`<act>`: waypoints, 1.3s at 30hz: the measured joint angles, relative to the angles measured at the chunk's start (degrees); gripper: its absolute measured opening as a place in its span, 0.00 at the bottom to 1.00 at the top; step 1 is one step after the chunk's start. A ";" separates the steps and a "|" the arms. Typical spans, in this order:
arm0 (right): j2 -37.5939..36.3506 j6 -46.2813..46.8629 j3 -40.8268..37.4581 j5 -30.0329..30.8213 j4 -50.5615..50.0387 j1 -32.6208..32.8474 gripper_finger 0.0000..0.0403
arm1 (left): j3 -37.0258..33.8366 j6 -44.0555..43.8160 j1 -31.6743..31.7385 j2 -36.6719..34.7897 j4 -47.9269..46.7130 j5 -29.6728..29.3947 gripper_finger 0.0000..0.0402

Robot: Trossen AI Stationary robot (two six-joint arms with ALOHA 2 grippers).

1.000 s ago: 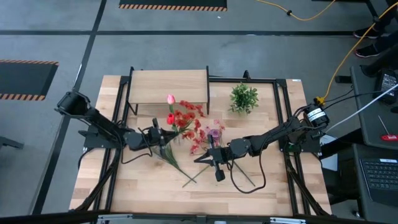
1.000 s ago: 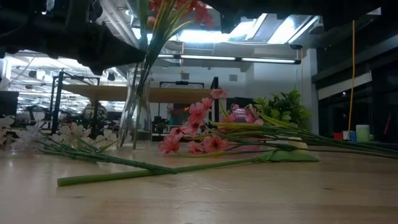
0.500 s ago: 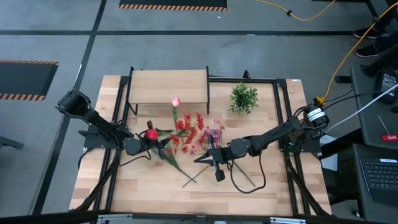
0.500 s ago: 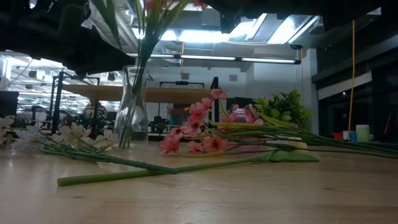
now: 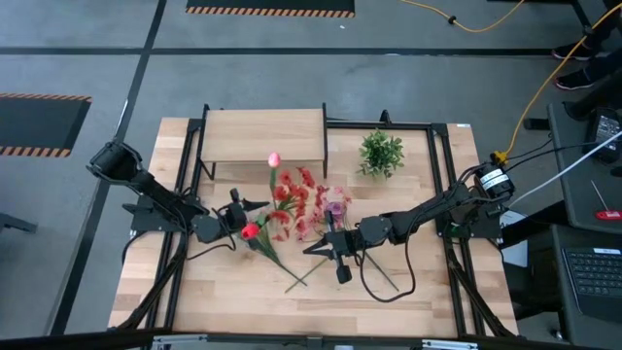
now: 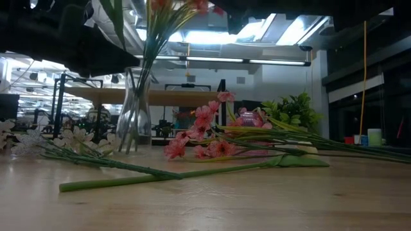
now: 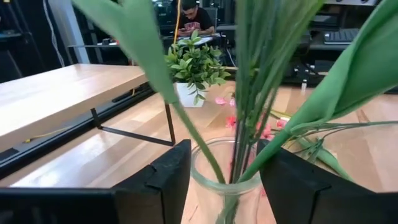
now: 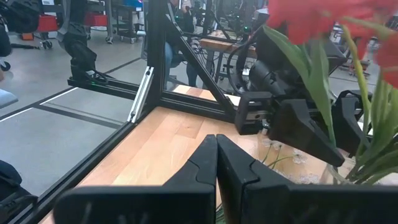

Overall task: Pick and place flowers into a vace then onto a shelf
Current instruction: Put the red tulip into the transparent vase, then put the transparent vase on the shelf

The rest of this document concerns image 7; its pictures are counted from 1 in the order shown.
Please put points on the pink blossom flower spray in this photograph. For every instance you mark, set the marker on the pink blossom flower spray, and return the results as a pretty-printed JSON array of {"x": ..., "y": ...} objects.
[{"x": 231, "y": 121}]

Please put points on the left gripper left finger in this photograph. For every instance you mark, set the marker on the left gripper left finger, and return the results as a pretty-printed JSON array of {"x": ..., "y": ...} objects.
[{"x": 93, "y": 205}]

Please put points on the tall clear glass vase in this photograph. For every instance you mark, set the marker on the tall clear glass vase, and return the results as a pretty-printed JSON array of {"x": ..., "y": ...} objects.
[{"x": 205, "y": 205}]

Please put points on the black keyboard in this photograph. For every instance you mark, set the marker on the black keyboard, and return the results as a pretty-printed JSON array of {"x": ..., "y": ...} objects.
[{"x": 340, "y": 35}]

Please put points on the red tulip stem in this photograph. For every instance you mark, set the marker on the red tulip stem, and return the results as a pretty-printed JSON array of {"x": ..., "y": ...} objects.
[{"x": 357, "y": 71}]

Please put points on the green plant in white pot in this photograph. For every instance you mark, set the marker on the green plant in white pot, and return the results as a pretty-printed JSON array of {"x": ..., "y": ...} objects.
[{"x": 194, "y": 68}]

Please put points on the wooden shelf with black legs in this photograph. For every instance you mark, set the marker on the wooden shelf with black legs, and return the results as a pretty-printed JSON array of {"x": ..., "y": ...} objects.
[{"x": 62, "y": 93}]

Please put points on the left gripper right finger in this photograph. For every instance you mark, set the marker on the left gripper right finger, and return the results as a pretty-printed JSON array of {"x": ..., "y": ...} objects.
[{"x": 311, "y": 202}]

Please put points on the cream white tulip stem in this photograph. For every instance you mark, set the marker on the cream white tulip stem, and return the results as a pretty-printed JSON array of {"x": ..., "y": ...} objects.
[{"x": 329, "y": 158}]

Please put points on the person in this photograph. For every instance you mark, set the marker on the person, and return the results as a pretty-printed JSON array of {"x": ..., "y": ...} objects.
[{"x": 196, "y": 18}]

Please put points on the black metal table frame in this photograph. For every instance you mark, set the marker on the black metal table frame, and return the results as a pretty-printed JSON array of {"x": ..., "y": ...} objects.
[{"x": 62, "y": 140}]

